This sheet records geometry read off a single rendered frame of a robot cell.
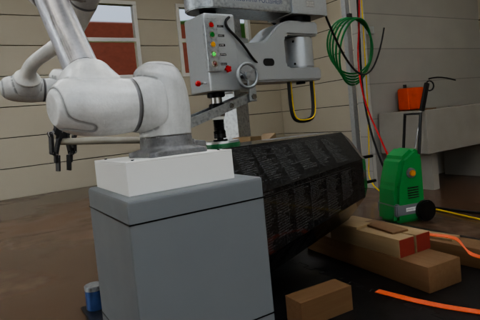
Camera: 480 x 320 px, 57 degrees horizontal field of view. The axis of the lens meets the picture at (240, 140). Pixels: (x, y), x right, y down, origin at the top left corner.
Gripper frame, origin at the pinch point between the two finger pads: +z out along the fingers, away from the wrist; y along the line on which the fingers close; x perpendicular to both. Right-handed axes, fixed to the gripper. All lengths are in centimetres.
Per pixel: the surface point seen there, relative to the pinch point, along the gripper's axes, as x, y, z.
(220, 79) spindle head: -25, 77, -41
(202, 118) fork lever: -18, 70, -20
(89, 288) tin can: 27, 28, 70
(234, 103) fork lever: -24, 90, -28
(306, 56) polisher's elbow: -40, 141, -59
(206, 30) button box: -24, 68, -66
